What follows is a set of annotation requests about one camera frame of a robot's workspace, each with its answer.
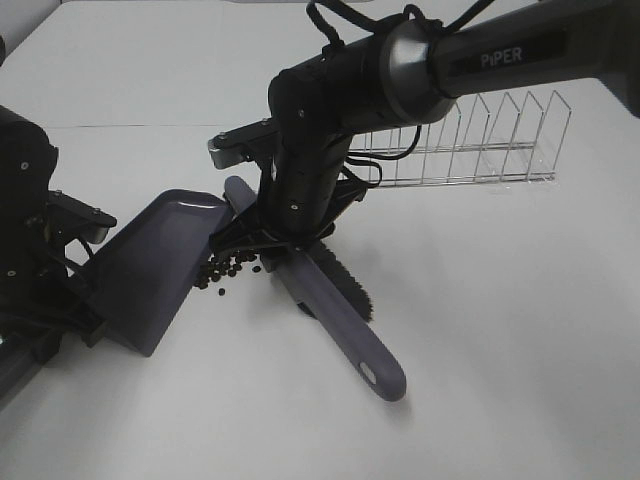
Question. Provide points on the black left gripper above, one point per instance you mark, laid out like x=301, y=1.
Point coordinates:
x=36, y=304

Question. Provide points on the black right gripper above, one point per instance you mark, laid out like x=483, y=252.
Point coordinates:
x=289, y=212

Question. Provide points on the purple hand brush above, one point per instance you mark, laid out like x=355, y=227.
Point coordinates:
x=325, y=290

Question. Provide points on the purple plastic dustpan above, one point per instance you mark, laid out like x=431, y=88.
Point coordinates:
x=144, y=273

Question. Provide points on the pile of coffee beans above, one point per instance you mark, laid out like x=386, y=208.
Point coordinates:
x=215, y=269

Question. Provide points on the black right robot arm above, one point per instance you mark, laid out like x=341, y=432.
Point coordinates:
x=407, y=71

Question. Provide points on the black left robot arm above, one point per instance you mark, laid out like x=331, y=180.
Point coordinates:
x=28, y=161

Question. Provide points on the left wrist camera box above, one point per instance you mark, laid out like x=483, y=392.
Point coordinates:
x=70, y=219

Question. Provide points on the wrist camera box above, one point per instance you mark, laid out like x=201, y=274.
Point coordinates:
x=70, y=219
x=254, y=142

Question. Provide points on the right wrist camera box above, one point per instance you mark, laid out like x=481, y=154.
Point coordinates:
x=254, y=142

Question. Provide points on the metal wire rack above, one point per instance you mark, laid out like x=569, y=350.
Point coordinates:
x=490, y=138

